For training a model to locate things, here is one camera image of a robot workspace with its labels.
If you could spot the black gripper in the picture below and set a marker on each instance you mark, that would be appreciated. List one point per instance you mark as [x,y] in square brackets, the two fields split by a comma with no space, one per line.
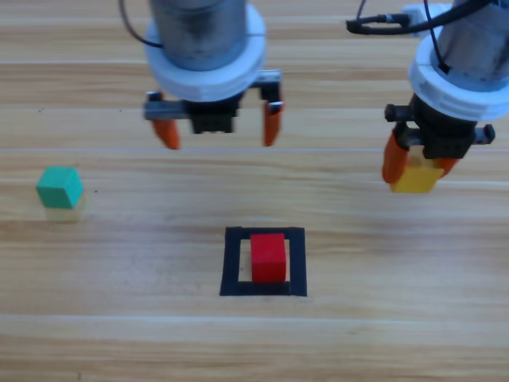
[214,117]
[441,135]

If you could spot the yellow wooden cube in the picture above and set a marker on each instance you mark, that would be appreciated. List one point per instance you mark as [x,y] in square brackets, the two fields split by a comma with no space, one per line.
[417,179]

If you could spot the red wooden cube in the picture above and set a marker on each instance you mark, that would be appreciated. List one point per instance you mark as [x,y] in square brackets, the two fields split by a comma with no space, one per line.
[268,256]

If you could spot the green wooden cube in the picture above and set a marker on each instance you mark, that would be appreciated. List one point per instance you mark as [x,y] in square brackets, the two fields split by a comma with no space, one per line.
[59,187]

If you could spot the black tape square outline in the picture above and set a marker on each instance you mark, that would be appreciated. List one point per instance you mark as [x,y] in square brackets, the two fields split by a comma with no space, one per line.
[230,262]

